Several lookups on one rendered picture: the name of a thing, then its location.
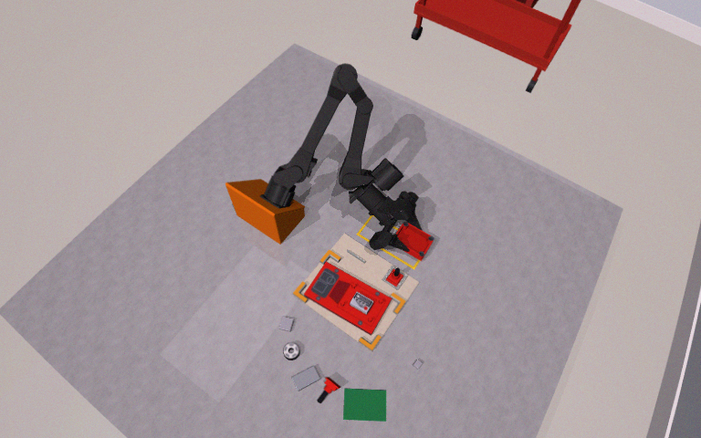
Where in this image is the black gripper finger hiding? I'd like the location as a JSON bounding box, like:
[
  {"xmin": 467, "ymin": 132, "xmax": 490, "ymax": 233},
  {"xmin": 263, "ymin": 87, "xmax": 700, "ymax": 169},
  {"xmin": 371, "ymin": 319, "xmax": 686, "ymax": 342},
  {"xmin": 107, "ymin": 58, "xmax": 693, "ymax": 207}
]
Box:
[
  {"xmin": 388, "ymin": 235, "xmax": 410, "ymax": 252},
  {"xmin": 405, "ymin": 203, "xmax": 423, "ymax": 231}
]

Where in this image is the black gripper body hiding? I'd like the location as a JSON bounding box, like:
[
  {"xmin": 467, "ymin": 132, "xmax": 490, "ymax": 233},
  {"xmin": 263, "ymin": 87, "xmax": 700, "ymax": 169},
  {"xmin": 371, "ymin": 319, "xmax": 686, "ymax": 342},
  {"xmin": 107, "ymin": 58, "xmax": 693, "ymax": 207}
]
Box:
[{"xmin": 369, "ymin": 192, "xmax": 419, "ymax": 250}]

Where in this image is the green flat rectangular mat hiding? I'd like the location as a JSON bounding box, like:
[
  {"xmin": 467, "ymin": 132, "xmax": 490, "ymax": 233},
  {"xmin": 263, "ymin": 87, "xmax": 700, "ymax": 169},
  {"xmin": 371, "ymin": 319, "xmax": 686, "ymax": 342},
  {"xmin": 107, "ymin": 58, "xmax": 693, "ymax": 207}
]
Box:
[{"xmin": 343, "ymin": 389, "xmax": 386, "ymax": 422}]

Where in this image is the black toy tyre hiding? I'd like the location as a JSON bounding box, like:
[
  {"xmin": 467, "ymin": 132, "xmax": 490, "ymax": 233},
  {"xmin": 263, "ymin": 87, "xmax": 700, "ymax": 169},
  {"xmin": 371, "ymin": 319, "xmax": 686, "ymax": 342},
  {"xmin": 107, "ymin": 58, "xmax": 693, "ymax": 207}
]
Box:
[{"xmin": 283, "ymin": 343, "xmax": 300, "ymax": 360}]

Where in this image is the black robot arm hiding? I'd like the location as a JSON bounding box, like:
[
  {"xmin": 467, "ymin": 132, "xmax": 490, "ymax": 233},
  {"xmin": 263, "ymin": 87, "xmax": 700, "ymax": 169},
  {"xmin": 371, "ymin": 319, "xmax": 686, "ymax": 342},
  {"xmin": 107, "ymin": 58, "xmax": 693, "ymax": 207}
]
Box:
[{"xmin": 259, "ymin": 63, "xmax": 414, "ymax": 224}]

